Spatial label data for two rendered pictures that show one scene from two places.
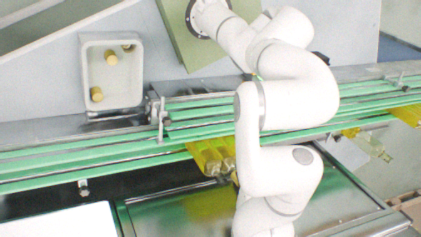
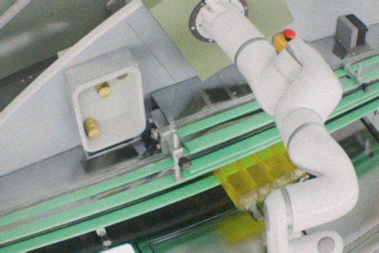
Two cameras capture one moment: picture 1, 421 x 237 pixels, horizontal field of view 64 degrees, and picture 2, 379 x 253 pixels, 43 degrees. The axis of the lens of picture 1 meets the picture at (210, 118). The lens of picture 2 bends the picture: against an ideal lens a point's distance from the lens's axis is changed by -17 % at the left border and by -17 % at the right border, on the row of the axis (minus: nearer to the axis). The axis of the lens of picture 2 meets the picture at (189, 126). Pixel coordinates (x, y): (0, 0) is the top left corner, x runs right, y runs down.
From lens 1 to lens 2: 0.46 m
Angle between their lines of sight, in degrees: 16
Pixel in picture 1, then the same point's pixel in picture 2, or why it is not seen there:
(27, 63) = (22, 115)
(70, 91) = (63, 128)
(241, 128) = (271, 239)
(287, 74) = (316, 169)
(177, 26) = (180, 38)
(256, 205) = not seen: outside the picture
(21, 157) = (41, 214)
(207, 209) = (244, 240)
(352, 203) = not seen: outside the picture
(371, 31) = not seen: outside the picture
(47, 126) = (50, 172)
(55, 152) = (68, 206)
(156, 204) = (184, 243)
